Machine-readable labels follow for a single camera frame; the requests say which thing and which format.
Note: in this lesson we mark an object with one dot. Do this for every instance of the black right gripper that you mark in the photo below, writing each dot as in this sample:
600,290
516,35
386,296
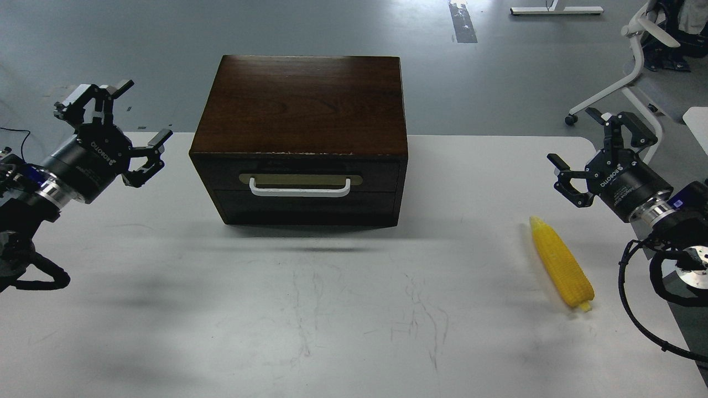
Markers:
623,182

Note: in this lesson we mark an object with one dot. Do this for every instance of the white office chair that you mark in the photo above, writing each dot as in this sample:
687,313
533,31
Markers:
668,72

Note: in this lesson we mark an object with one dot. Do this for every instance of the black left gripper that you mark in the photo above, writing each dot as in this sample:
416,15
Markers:
88,160

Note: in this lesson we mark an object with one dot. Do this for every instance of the wooden drawer with white handle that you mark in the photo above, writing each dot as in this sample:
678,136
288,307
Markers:
365,176

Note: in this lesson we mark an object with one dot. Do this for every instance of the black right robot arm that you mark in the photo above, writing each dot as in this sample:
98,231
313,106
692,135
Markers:
678,222

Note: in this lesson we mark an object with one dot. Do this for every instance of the dark wooden cabinet box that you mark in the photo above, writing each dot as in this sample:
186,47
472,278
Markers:
305,107

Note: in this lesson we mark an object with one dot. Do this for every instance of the white desk foot bar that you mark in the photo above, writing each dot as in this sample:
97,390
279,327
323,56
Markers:
556,8

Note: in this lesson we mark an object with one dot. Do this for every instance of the white side table edge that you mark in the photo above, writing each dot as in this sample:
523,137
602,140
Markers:
695,118

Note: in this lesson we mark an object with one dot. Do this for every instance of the yellow corn cob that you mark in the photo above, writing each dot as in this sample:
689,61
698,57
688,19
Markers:
562,267

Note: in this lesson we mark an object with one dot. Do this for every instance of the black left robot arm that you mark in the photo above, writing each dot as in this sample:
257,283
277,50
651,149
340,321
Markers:
31,195

